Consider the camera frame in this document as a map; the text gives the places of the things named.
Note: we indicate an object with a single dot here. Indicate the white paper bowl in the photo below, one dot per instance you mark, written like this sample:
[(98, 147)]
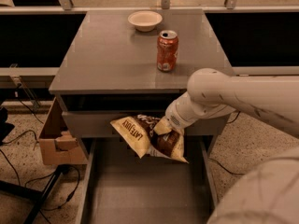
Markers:
[(145, 21)]

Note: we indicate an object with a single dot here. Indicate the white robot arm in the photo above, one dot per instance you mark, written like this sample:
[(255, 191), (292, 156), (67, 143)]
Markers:
[(269, 193)]

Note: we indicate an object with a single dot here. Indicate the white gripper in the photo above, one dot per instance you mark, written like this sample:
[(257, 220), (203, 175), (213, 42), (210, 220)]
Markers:
[(173, 115)]

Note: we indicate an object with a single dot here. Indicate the open grey middle drawer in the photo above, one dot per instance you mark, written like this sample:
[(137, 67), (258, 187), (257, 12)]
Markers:
[(120, 188)]

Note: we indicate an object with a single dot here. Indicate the metal railing frame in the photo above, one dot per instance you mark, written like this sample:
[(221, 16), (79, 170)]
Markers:
[(258, 37)]

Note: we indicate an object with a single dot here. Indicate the cardboard box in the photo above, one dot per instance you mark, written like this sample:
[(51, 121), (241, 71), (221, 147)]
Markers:
[(57, 145)]

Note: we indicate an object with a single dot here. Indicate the grey drawer cabinet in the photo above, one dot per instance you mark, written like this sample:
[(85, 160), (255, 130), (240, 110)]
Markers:
[(111, 67)]

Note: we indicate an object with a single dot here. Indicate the orange soda can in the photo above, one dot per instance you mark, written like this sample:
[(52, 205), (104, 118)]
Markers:
[(167, 50)]

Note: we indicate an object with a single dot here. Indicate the brown chip bag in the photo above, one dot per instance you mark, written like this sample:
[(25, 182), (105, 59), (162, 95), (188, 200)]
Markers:
[(137, 132)]

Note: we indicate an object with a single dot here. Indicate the black stand legs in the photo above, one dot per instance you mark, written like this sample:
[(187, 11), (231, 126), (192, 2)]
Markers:
[(36, 196)]

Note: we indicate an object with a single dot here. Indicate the grey top drawer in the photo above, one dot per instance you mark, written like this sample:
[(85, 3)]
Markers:
[(96, 124)]

